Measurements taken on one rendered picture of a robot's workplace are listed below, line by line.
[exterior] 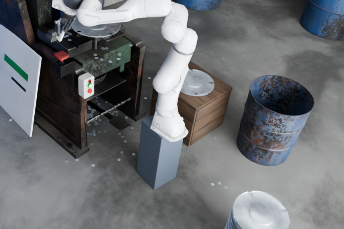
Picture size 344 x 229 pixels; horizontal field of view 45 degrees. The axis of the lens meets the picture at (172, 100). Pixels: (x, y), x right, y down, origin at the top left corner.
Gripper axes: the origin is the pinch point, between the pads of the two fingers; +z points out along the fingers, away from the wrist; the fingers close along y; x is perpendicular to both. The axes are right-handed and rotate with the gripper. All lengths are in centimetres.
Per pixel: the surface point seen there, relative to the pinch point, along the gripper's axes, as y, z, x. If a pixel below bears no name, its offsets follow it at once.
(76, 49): 16.5, 21.1, -1.4
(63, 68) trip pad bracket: -1.2, 15.8, -10.6
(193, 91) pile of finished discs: 74, 30, -59
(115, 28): 39.3, 8.7, -4.7
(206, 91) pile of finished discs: 80, 28, -65
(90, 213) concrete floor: -21, 60, -79
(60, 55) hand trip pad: -1.3, 10.3, -5.9
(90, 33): 24.1, 10.5, -0.7
